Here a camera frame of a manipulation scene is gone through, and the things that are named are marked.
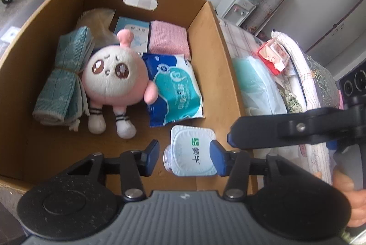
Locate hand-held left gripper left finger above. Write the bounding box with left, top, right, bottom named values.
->
left=67, top=139, right=161, bottom=201

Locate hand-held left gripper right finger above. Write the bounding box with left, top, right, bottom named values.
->
left=209, top=140, right=306, bottom=202

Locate white yogurt cup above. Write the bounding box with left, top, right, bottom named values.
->
left=163, top=125, right=218, bottom=177

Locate blue white tissue packet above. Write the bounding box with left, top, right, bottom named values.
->
left=141, top=53, right=204, bottom=128

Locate pink white plush toy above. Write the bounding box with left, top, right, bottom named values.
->
left=81, top=29, right=159, bottom=140

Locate brown cardboard box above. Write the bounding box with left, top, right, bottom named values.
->
left=0, top=0, right=259, bottom=197

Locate teal checked towel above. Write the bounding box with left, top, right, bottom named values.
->
left=32, top=26, right=96, bottom=131

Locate pink knitted cloth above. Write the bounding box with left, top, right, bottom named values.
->
left=149, top=20, right=191, bottom=60

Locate light blue mask box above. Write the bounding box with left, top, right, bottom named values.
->
left=114, top=16, right=151, bottom=55

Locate beige plastic bag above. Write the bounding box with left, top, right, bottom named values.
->
left=76, top=8, right=118, bottom=47

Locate person's right hand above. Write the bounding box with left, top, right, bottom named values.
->
left=332, top=168, right=366, bottom=230

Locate white plastic bag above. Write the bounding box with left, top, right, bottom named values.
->
left=232, top=56, right=288, bottom=117

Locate grey patterned quilt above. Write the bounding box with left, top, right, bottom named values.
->
left=282, top=52, right=344, bottom=114

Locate red white plastic packet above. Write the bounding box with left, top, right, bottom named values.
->
left=257, top=45, right=286, bottom=75

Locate white striped blanket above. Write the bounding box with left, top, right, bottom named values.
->
left=270, top=31, right=344, bottom=185

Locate white wardrobe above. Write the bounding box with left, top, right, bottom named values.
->
left=304, top=0, right=366, bottom=80

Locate rolled floral mat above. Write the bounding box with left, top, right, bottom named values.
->
left=244, top=0, right=293, bottom=35

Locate white water dispenser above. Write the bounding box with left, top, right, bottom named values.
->
left=216, top=0, right=256, bottom=27

